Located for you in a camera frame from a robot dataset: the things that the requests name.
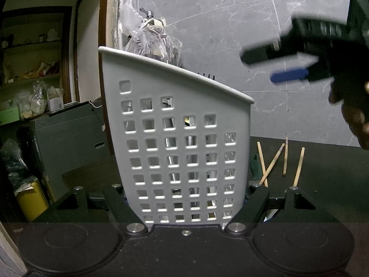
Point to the pile of snack packets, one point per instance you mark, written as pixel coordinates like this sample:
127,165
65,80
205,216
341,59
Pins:
37,69

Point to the grey washing machine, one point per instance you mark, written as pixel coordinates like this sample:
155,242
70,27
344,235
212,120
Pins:
69,138

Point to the yellow plastic canister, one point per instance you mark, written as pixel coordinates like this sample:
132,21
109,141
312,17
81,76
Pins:
31,200

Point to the wooden shelf unit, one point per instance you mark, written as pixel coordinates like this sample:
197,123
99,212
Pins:
31,46

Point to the white lumpy object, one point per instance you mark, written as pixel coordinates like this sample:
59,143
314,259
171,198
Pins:
52,35

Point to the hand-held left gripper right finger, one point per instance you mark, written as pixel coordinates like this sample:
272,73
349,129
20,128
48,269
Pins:
253,205

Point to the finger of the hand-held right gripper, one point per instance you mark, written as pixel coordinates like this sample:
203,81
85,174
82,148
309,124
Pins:
288,75
311,37

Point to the clear plastic bag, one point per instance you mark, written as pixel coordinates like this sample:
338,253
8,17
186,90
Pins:
147,40

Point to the green box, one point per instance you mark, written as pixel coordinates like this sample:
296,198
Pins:
8,117

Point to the clear bags of food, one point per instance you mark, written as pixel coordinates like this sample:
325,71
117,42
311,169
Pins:
30,101

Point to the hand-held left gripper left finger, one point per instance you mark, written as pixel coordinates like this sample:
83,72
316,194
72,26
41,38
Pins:
118,202

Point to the metal wall tap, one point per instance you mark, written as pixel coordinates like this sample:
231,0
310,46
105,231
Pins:
150,16

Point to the wooden door frame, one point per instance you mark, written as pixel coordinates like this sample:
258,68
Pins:
111,11

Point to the dark garbage bag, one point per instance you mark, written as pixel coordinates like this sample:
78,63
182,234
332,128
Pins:
14,164

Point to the grey perforated utensil basket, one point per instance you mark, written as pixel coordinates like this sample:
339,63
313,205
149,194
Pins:
173,92

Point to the person's right hand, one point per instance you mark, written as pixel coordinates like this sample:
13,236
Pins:
357,121

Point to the purple-banded wooden chopstick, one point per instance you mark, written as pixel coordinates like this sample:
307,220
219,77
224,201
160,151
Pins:
285,155
272,164

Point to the small white box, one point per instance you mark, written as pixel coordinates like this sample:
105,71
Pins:
55,104

